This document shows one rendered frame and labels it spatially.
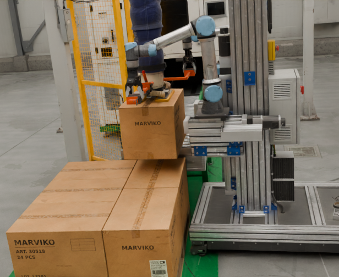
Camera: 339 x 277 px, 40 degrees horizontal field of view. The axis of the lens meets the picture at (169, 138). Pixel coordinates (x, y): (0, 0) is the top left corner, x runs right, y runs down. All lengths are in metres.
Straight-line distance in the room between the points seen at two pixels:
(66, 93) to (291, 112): 2.32
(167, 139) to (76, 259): 1.06
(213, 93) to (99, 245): 1.17
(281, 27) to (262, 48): 9.21
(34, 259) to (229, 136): 1.44
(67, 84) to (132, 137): 1.42
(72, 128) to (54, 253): 2.02
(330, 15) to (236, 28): 9.10
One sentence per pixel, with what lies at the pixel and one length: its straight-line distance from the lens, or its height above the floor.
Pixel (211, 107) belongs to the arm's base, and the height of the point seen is 1.08.
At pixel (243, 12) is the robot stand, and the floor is 1.67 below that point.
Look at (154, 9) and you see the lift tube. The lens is 3.46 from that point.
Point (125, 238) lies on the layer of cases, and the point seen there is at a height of 0.49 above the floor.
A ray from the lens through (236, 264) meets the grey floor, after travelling 3.40.
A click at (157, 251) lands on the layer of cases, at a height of 0.40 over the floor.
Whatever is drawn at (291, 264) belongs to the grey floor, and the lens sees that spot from 3.42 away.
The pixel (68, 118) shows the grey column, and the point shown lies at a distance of 4.76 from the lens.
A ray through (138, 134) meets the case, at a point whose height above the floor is 0.87.
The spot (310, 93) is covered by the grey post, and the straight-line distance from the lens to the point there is 6.70.
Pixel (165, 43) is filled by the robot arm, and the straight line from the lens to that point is 3.08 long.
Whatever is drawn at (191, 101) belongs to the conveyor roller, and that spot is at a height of 0.54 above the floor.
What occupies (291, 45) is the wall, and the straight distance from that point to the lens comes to 12.38.
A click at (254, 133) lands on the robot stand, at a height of 0.93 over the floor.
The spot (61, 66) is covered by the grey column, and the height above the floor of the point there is 1.24.
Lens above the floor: 1.85
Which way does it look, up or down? 17 degrees down
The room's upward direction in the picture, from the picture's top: 5 degrees counter-clockwise
